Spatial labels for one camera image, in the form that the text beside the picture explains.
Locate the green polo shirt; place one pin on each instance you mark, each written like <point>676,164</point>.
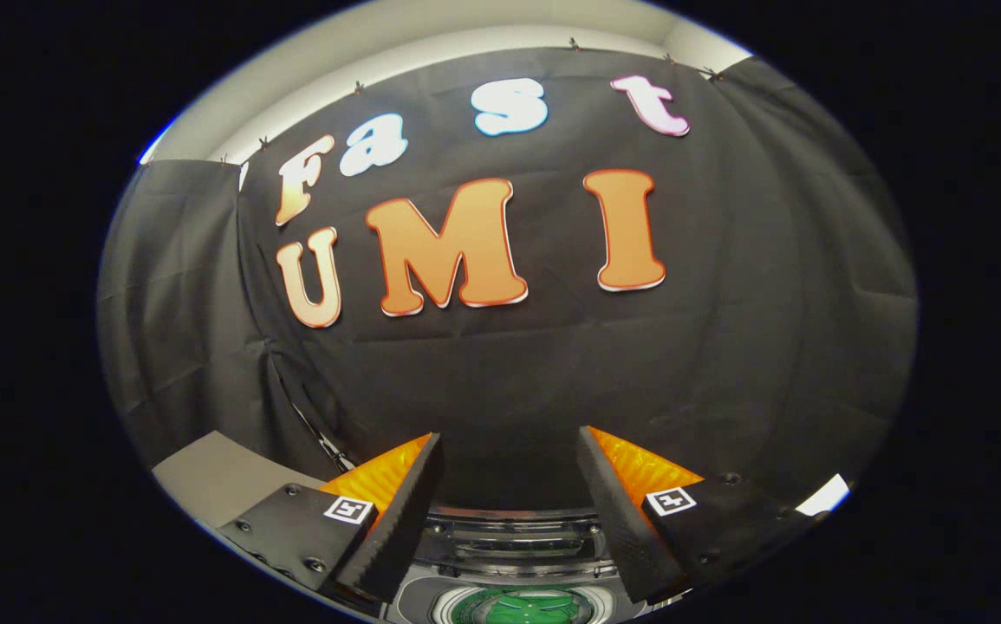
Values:
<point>526,608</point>

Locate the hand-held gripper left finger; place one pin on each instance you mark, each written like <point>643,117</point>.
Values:
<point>413,511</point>

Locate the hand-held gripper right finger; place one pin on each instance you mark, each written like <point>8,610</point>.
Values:
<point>611,511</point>

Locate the black backdrop cloth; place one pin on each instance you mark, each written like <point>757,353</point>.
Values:
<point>509,381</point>

